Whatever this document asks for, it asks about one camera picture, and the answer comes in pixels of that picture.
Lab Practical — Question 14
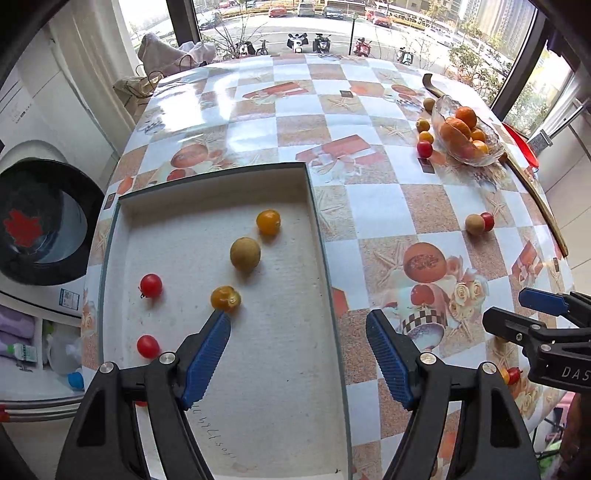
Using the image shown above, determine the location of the glass fruit bowl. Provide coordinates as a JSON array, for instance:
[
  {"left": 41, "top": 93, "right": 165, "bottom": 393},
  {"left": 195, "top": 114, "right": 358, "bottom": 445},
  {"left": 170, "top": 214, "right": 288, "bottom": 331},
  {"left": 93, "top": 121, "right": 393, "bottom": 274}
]
[{"left": 431, "top": 95, "right": 505, "bottom": 167}]

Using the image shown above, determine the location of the front right orange in bowl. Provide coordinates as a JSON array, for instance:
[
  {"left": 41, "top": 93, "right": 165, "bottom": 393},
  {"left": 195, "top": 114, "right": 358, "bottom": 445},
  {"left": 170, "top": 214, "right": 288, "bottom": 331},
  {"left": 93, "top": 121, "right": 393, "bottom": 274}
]
[{"left": 473, "top": 140, "right": 489, "bottom": 154}]

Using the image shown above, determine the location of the long wooden board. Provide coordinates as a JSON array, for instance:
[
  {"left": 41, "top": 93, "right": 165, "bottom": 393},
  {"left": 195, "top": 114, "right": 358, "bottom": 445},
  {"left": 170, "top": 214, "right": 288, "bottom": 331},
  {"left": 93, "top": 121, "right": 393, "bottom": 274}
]
[{"left": 421, "top": 72, "right": 569, "bottom": 258}]

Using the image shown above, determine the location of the yellow cherry tomato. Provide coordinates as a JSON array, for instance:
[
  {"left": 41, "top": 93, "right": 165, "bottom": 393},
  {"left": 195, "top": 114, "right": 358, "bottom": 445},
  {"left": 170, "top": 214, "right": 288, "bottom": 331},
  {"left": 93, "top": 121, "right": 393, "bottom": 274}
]
[{"left": 211, "top": 285, "right": 242, "bottom": 312}]

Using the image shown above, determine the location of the top orange in bowl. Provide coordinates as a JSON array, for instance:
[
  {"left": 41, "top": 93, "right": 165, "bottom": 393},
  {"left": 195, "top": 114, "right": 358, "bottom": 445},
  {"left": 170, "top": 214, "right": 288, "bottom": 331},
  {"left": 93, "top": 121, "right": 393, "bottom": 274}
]
[{"left": 455, "top": 106, "right": 478, "bottom": 130}]

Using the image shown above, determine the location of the washing machine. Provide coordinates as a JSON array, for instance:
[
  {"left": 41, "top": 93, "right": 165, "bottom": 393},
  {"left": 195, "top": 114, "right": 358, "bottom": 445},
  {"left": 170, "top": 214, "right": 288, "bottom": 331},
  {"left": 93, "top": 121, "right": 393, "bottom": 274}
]
[{"left": 0, "top": 68, "right": 119, "bottom": 402}]

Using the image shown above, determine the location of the yellow-brown round fruit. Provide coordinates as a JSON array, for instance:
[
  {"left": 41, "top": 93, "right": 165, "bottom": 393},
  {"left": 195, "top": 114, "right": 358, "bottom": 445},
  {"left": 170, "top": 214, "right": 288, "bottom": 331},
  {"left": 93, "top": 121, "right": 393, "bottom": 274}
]
[{"left": 229, "top": 237, "right": 260, "bottom": 272}]

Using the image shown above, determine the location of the brown kiwi behind bowl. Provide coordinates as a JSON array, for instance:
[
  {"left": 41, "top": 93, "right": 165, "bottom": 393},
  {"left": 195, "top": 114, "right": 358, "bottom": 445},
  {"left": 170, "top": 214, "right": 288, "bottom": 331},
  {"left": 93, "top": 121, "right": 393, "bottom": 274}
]
[{"left": 423, "top": 98, "right": 436, "bottom": 113}]

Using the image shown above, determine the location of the small red cherry tomato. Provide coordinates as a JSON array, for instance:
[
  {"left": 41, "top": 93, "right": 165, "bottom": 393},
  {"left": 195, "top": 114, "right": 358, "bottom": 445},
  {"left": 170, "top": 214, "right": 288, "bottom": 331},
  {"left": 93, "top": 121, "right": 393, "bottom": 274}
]
[{"left": 139, "top": 273, "right": 163, "bottom": 299}]

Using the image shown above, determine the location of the red plastic basin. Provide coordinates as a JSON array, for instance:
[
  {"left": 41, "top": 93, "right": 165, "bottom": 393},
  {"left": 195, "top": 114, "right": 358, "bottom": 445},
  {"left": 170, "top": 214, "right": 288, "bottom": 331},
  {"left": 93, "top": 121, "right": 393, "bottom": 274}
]
[{"left": 503, "top": 123, "right": 540, "bottom": 170}]

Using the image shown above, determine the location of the back right orange in bowl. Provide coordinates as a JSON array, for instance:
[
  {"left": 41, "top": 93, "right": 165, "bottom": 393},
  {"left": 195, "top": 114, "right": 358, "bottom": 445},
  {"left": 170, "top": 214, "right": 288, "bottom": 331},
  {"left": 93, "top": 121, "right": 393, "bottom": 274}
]
[{"left": 472, "top": 128, "right": 487, "bottom": 142}]

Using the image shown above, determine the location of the green-rimmed white tray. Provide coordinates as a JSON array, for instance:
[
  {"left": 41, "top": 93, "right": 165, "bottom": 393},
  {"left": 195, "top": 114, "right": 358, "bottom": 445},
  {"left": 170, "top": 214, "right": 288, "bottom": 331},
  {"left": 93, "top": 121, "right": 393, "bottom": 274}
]
[{"left": 97, "top": 163, "right": 351, "bottom": 479}]

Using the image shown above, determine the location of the brown longan fruit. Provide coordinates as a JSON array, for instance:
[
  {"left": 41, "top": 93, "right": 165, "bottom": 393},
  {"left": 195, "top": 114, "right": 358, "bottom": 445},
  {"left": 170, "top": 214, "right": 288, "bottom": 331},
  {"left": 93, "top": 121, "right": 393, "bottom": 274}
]
[{"left": 465, "top": 214, "right": 486, "bottom": 236}]

